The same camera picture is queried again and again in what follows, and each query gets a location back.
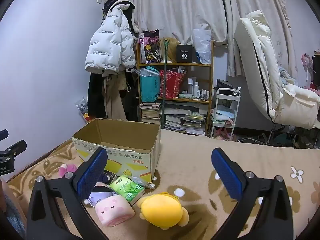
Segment beige hanging coat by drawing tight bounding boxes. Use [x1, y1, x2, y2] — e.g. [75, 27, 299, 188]
[104, 74, 128, 120]

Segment white floral curtain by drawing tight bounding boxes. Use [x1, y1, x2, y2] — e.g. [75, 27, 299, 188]
[131, 0, 298, 77]

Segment black hat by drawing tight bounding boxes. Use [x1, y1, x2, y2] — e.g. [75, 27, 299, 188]
[104, 0, 135, 13]

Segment black box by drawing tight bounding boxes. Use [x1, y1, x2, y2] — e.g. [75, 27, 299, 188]
[176, 44, 193, 63]

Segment large pile of books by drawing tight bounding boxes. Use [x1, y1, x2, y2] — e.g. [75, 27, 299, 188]
[164, 102, 208, 135]

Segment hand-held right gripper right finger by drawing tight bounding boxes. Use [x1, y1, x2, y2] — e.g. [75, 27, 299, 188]
[211, 147, 293, 240]

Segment pink plush toy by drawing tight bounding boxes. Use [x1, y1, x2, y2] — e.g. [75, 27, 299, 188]
[215, 127, 235, 140]

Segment group of cosmetic bottles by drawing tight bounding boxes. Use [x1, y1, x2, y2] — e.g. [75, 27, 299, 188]
[187, 77, 210, 99]

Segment magenta plush toy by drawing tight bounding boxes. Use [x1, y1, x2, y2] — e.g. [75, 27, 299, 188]
[58, 164, 78, 178]

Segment dark hanging clothes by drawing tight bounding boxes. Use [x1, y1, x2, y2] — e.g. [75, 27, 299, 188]
[125, 71, 139, 122]

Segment blond wig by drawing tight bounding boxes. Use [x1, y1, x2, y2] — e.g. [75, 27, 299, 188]
[159, 37, 179, 63]

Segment white recliner chair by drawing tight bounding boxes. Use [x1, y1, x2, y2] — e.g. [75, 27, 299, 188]
[234, 10, 320, 130]

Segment large clear plastic bag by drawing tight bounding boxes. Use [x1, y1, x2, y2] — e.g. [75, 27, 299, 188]
[192, 28, 212, 64]

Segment small stack of books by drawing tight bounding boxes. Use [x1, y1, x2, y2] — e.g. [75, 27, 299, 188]
[139, 102, 162, 125]

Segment wooden shelf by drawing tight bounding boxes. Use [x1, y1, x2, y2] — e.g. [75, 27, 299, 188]
[135, 40, 214, 135]

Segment red gift bag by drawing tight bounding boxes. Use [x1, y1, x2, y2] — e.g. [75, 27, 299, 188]
[159, 69, 185, 99]

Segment pink fan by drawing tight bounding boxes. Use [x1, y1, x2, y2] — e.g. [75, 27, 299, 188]
[301, 53, 314, 83]

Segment patterned black tote bag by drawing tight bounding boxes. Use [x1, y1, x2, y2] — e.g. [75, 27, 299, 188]
[138, 29, 160, 64]

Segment person's left forearm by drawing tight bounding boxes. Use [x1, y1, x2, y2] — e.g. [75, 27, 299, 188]
[0, 177, 27, 239]

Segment black hanging coat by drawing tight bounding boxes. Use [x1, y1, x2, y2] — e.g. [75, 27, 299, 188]
[87, 72, 107, 119]

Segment light blue cloth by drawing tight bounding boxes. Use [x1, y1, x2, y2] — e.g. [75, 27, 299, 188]
[215, 110, 235, 123]

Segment black pouch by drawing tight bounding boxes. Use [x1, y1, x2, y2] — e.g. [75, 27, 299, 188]
[101, 170, 118, 184]

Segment beige floral blanket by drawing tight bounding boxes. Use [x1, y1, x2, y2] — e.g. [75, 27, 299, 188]
[6, 129, 320, 240]

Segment white trolley cart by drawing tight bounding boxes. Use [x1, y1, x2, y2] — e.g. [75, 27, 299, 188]
[210, 87, 242, 139]

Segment green tissue pack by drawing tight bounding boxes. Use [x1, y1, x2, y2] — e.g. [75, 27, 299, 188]
[109, 175, 145, 205]

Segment pink plush roll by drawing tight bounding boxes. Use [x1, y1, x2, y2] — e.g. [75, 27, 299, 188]
[95, 195, 135, 227]

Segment cardboard box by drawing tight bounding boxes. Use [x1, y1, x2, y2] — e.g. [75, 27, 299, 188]
[72, 118, 161, 183]

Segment plastic bag of items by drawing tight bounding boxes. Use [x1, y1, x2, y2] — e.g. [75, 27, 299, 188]
[76, 97, 89, 123]

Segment white puffer jacket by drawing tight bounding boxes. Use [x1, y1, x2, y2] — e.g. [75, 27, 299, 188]
[85, 4, 137, 74]

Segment teal bag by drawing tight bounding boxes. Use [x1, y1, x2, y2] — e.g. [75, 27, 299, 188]
[139, 66, 161, 103]

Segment yellow plush toy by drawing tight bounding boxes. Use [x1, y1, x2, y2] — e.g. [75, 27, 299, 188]
[136, 192, 190, 230]

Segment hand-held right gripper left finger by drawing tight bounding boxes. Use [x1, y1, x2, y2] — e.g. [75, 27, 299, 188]
[26, 147, 108, 240]

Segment green pole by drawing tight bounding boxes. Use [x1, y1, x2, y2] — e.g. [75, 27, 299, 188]
[160, 40, 169, 130]

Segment purple plush doll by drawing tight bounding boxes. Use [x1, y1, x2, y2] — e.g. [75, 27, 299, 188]
[84, 182, 118, 207]

